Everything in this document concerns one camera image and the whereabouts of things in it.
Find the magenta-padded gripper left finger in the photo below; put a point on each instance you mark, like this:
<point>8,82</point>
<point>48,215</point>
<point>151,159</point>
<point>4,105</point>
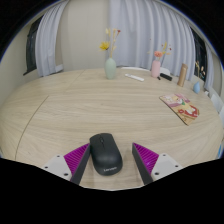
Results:
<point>77,157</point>

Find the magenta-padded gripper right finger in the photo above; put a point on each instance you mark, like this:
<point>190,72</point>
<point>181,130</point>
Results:
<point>146,157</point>

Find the black computer mouse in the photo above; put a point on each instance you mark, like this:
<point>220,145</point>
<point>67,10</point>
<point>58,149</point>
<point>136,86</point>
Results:
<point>105,153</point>

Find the cartoon print mouse pad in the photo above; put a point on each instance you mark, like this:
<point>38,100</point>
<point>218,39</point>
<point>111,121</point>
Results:
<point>180,107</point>

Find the white remote control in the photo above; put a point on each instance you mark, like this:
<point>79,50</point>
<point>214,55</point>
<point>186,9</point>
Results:
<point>134,77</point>

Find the white chair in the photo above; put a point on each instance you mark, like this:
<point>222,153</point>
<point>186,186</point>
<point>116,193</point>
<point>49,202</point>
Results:
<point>165,70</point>
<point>135,68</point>
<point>216,101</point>
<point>222,116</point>

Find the pink vase with dried flowers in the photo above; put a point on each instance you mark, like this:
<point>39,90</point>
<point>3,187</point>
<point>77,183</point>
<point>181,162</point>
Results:
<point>155,69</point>

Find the brown insulated bottle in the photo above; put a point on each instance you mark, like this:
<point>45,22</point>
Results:
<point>182,76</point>

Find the green vase with dried flowers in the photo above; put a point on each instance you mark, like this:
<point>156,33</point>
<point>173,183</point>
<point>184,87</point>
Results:
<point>110,69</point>

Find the dark window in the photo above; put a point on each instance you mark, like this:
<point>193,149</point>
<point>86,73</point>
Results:
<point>31,50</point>
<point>199,53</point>

